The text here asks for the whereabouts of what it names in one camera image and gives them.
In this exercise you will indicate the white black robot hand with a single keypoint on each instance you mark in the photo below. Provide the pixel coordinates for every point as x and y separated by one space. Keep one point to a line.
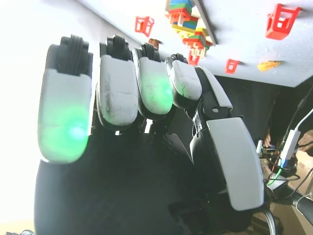
122 183

